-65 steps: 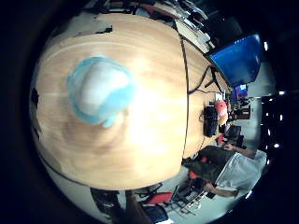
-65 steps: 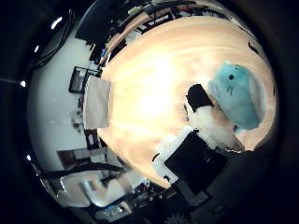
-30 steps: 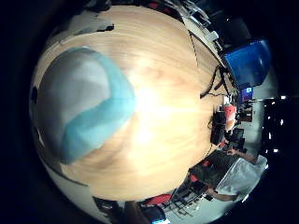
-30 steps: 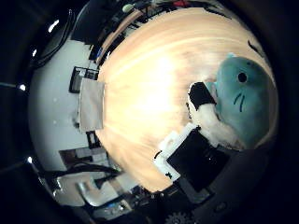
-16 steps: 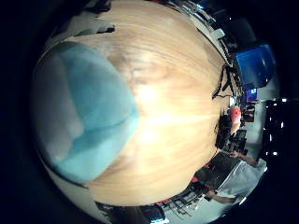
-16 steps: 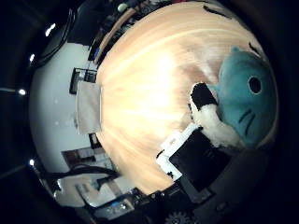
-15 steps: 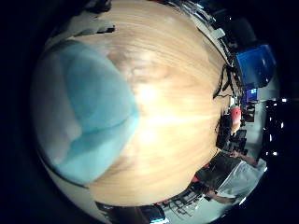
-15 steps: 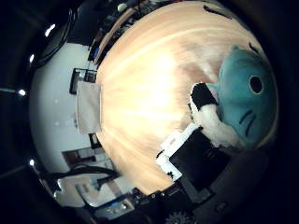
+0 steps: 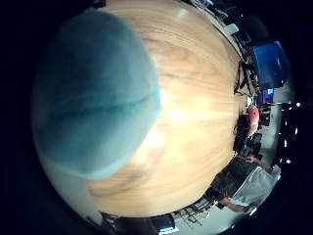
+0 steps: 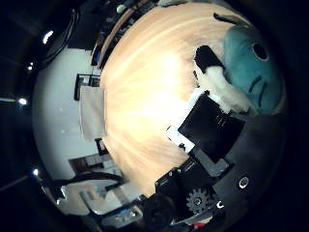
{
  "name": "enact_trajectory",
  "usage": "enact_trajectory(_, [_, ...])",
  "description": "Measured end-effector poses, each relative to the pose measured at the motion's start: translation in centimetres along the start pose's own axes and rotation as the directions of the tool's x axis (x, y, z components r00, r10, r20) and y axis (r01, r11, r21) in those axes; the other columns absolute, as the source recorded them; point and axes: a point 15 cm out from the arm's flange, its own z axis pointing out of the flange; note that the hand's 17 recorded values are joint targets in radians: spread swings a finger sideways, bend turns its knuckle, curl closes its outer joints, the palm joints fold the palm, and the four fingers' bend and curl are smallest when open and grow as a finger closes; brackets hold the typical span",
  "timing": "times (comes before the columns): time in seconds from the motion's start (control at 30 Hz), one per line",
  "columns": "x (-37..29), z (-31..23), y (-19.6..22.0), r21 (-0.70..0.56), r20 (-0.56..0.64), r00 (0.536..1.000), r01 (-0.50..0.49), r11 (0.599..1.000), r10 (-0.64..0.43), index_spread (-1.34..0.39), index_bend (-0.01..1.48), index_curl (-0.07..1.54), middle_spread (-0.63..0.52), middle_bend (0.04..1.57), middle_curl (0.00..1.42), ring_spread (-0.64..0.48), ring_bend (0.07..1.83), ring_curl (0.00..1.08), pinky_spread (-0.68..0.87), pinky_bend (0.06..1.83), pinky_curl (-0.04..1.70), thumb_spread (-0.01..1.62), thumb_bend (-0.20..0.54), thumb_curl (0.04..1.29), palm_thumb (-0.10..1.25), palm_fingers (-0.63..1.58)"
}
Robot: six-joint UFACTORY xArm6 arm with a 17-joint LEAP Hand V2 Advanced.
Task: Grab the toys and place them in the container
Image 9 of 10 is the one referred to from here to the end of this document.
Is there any black office chair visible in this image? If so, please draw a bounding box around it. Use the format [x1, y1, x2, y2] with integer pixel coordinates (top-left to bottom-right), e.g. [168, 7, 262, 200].
[232, 114, 252, 155]

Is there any red and white object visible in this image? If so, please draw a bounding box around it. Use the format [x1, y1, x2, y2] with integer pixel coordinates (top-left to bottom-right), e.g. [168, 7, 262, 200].
[246, 106, 261, 136]

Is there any person in white shirt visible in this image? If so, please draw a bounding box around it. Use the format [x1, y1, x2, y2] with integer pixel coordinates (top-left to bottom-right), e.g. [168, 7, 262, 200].
[208, 155, 283, 213]

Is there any light blue plush toy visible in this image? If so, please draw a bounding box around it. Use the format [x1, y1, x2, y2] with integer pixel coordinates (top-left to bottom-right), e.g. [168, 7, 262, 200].
[30, 11, 162, 181]

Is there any monitor with blue screen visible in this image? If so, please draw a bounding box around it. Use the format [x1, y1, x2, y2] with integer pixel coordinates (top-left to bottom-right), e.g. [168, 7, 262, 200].
[253, 40, 291, 91]

